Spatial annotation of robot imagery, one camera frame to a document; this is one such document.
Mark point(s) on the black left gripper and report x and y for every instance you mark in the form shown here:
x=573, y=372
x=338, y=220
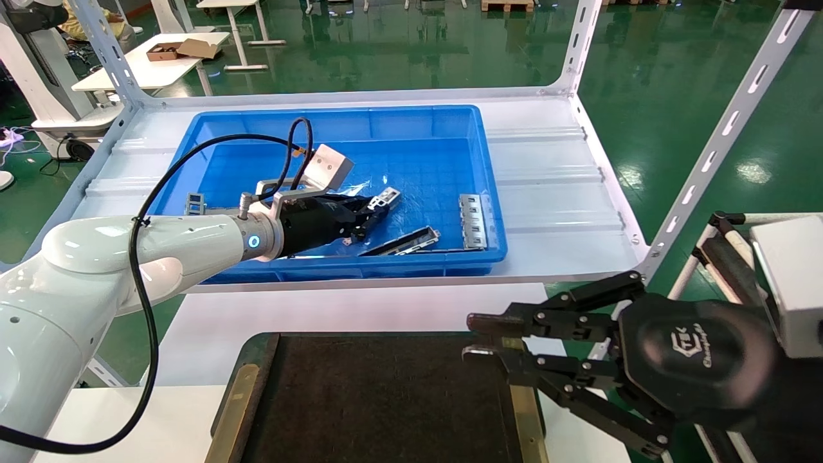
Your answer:
x=315, y=225

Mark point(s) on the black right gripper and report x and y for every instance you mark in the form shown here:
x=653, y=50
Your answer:
x=694, y=357

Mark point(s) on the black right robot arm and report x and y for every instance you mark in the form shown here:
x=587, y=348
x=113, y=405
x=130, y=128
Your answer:
x=791, y=411

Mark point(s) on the dark hollow metal part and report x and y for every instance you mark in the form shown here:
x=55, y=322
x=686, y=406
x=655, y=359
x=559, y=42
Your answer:
x=402, y=243

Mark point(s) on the silver clip-edged metal part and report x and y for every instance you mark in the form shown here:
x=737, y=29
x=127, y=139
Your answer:
x=473, y=222

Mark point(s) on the grey upright perforated metal part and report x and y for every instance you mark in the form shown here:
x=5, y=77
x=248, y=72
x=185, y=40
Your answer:
x=195, y=202

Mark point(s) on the black container tray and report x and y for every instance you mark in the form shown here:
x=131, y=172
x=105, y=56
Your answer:
x=386, y=399

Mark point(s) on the clear plastic film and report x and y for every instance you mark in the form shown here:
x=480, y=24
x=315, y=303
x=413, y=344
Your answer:
x=360, y=188

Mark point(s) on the blue plastic bin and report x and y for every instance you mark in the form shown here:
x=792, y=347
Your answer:
x=398, y=125

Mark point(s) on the white metal shelf rack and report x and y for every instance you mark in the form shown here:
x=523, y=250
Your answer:
x=546, y=193

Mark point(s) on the white narrow table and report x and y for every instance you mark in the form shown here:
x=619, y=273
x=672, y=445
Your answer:
x=239, y=32

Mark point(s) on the open cardboard box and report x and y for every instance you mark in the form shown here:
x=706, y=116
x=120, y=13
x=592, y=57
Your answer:
x=183, y=49

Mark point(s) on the wooden pallet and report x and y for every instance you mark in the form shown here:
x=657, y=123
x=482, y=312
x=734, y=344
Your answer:
x=508, y=5

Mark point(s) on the black caster wheel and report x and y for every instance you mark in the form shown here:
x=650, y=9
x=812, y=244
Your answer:
x=80, y=149

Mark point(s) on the person in yellow clothes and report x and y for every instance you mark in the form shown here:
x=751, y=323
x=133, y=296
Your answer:
x=96, y=19

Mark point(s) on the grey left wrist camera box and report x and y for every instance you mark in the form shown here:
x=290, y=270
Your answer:
x=328, y=168

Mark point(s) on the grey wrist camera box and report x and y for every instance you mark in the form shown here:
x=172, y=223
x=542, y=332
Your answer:
x=794, y=283
x=328, y=168

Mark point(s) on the white black trolley frame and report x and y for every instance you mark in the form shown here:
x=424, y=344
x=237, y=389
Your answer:
x=723, y=257

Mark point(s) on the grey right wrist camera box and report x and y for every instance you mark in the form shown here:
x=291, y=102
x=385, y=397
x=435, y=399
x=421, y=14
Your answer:
x=794, y=283

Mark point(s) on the white machine pedestal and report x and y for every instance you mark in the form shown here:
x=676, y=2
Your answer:
x=45, y=83

